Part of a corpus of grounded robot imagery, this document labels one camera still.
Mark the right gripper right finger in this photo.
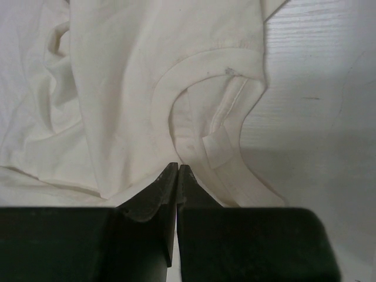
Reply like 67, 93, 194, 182
177, 165, 341, 281

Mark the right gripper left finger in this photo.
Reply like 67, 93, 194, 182
1, 163, 179, 281

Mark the white t-shirt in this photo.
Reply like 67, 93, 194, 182
1, 1, 284, 207

